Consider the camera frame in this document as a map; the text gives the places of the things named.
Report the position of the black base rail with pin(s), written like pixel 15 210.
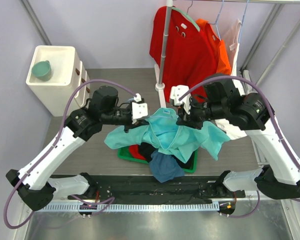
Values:
pixel 146 190

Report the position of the light teal t shirt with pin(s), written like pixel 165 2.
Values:
pixel 187 140

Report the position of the white drawer cabinet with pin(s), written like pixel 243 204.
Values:
pixel 67 74

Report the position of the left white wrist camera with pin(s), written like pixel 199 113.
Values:
pixel 139 109

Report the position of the hanging red t shirt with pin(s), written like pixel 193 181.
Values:
pixel 189 57

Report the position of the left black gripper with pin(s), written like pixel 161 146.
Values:
pixel 138 123

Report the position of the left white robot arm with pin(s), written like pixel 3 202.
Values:
pixel 34 183

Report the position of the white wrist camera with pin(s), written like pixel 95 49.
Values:
pixel 139 109
pixel 179 97

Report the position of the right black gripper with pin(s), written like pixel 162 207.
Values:
pixel 188 120

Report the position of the green plastic hanger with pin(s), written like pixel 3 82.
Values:
pixel 186 16

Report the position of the red t shirt in tray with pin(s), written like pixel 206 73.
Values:
pixel 134 151

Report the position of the green plastic tray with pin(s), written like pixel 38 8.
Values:
pixel 124 154

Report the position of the white clothes rack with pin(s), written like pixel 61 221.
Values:
pixel 159 86

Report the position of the hanging white tank top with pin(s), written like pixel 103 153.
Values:
pixel 232 46

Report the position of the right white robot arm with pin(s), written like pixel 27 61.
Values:
pixel 244 105

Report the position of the white slotted cable duct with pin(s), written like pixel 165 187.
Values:
pixel 73 206

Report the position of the blue wire hanger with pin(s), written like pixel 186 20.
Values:
pixel 217 19
pixel 161 131
pixel 242 21

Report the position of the teal cup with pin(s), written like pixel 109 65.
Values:
pixel 42 70

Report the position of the hanging orange t shirt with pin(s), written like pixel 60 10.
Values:
pixel 218 47

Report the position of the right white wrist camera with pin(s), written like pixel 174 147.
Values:
pixel 179 97

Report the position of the dark blue t shirt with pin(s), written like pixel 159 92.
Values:
pixel 164 167

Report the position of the black t shirt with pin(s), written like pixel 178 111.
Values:
pixel 146 149

